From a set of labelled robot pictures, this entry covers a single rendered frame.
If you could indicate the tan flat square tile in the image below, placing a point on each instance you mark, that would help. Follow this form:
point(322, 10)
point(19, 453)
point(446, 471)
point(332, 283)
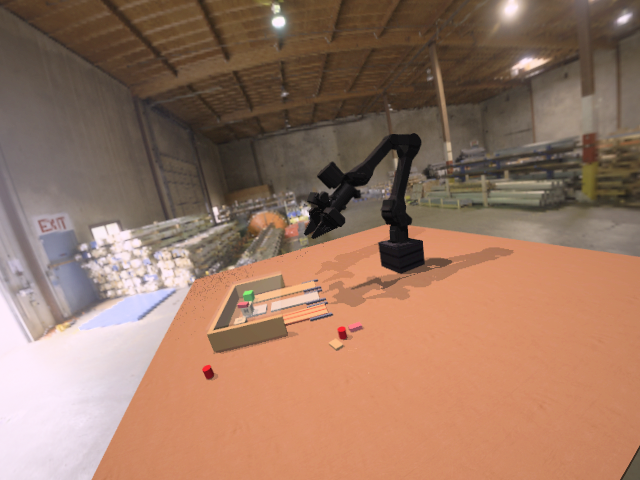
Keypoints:
point(336, 344)

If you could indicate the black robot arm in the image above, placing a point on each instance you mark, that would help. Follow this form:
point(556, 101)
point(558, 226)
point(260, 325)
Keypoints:
point(393, 209)

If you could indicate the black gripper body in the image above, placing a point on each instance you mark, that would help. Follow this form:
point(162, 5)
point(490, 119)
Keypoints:
point(332, 212)

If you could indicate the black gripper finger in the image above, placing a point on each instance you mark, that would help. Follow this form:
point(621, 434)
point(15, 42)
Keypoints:
point(323, 227)
point(313, 223)

